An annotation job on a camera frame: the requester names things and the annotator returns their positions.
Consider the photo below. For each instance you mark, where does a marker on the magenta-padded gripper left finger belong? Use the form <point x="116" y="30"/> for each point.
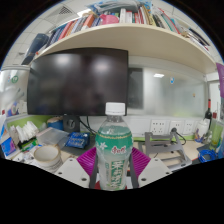
<point x="71" y="171"/>

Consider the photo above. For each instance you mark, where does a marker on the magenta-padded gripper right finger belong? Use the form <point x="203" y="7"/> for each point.
<point x="155" y="171"/>

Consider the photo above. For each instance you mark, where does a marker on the green-labelled clear drink bottle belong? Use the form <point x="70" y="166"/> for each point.
<point x="114" y="146"/>

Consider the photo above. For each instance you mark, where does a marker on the grey metal laptop stand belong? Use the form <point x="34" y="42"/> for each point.
<point x="165" y="148"/>

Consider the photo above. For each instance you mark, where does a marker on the blue circuit board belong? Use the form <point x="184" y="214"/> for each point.
<point x="77" y="140"/>

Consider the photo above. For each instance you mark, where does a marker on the clear plastic bag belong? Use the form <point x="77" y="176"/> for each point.
<point x="51" y="136"/>

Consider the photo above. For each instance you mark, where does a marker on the black monitor stand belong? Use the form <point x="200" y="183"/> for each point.
<point x="71" y="124"/>

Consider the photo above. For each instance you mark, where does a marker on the stack of white napkins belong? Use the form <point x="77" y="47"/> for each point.
<point x="26" y="131"/>

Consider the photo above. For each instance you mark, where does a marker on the white ceramic jar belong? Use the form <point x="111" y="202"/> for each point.
<point x="202" y="129"/>

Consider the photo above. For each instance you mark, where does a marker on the black computer monitor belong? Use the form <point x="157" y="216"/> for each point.
<point x="78" y="81"/>

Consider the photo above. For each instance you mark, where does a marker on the purple hanging banner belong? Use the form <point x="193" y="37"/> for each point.
<point x="220" y="80"/>

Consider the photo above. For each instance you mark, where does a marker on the beige shelf with books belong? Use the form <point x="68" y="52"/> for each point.
<point x="133" y="36"/>

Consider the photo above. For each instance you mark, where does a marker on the white wall socket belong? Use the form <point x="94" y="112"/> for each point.
<point x="189" y="127"/>
<point x="175" y="127"/>
<point x="158" y="127"/>

